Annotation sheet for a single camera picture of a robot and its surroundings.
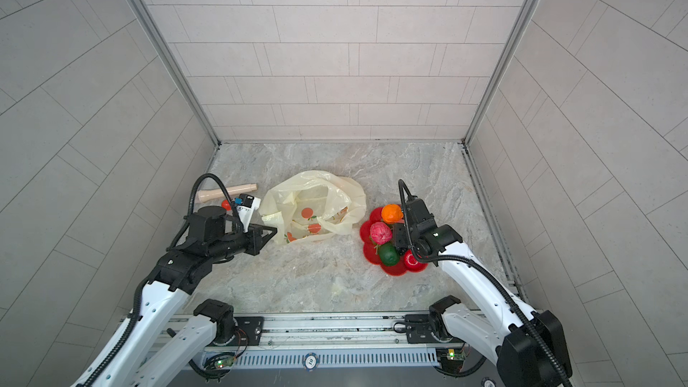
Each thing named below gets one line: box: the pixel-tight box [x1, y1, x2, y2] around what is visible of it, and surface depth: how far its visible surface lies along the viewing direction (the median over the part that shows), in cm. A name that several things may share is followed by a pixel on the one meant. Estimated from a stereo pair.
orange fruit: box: [380, 203, 405, 224], surface depth 88 cm
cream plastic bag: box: [258, 170, 367, 245], surface depth 84 cm
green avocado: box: [378, 241, 401, 267], surface depth 82 cm
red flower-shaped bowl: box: [359, 206, 429, 277], surface depth 84 cm
